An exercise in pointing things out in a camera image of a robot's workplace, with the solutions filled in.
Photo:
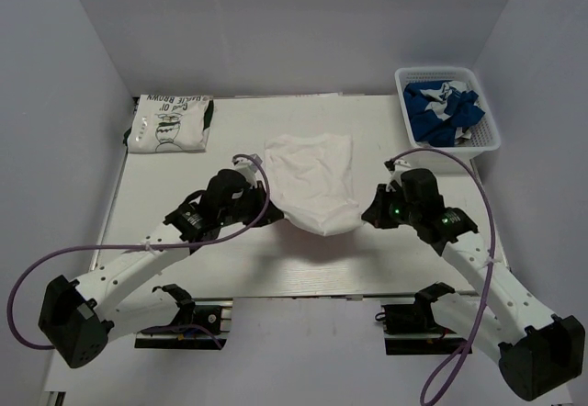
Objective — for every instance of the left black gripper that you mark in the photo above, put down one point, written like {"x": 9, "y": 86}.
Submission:
{"x": 259, "y": 202}

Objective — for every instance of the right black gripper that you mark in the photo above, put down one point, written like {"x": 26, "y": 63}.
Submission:
{"x": 379, "y": 206}

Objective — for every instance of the white Coca-Cola t-shirt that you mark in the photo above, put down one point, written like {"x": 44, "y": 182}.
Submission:
{"x": 311, "y": 182}

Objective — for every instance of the blue and white t-shirt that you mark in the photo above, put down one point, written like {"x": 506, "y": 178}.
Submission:
{"x": 441, "y": 113}

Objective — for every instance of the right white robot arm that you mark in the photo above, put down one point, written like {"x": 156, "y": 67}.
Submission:
{"x": 535, "y": 350}

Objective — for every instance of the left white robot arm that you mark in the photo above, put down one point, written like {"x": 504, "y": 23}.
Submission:
{"x": 81, "y": 316}

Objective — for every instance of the white plastic basket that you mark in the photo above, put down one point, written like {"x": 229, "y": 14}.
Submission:
{"x": 483, "y": 138}

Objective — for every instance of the folded white Charlie Brown shirt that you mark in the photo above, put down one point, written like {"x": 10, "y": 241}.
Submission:
{"x": 164, "y": 124}

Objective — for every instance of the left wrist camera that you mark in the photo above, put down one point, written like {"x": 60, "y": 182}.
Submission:
{"x": 245, "y": 165}

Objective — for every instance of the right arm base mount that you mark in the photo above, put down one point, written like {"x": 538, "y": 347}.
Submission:
{"x": 406, "y": 333}

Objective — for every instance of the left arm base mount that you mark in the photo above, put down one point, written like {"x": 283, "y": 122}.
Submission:
{"x": 207, "y": 330}

